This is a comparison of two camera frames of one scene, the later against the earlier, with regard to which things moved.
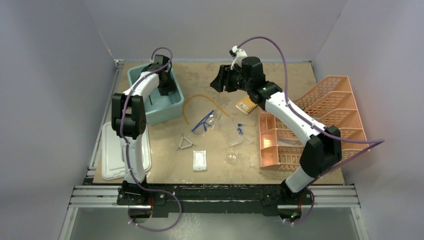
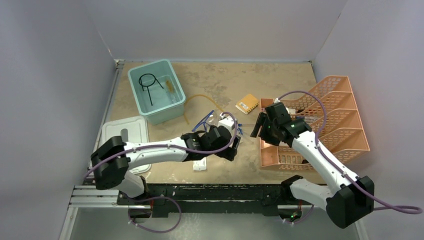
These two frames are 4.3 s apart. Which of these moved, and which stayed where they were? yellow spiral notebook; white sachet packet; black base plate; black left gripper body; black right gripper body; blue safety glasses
Moved: black right gripper body; black left gripper body
Stayed: blue safety glasses; black base plate; yellow spiral notebook; white sachet packet
